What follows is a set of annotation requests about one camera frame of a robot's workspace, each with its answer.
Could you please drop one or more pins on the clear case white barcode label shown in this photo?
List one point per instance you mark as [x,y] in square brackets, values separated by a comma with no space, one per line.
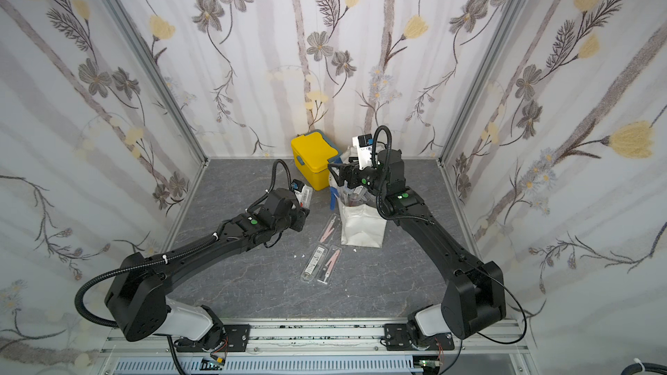
[314,263]

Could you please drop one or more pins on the yellow lidded storage box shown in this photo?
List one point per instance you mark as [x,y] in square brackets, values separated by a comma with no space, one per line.
[312,153]

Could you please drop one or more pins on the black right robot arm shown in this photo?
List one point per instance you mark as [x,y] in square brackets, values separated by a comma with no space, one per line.
[475,294]

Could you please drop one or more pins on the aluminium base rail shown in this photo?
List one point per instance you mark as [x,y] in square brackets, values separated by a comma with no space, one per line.
[369,346]

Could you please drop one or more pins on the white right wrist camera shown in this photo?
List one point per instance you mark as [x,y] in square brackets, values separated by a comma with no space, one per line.
[363,145]

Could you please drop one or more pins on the clear case pink compass upper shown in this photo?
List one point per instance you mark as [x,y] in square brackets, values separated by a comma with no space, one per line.
[330,228]

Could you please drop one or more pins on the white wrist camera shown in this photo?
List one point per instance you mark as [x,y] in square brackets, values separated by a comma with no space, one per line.
[363,145]
[297,186]

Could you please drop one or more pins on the clear case pink compass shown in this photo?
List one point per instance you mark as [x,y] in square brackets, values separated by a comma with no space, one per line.
[327,269]
[330,228]

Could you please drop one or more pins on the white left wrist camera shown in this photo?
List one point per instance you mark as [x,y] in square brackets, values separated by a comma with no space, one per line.
[297,186]

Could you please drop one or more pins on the white canvas bag blue handles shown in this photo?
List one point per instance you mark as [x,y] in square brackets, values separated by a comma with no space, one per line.
[362,226]

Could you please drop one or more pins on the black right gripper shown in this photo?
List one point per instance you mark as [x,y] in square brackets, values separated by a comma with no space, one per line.
[346,176]

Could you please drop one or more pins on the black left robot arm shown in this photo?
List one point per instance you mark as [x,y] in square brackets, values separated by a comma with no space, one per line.
[138,298]

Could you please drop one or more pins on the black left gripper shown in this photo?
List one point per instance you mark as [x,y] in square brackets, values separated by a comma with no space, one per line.
[302,214]

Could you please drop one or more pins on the clear case red blue label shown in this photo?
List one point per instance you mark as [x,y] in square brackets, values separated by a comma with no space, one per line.
[306,196]

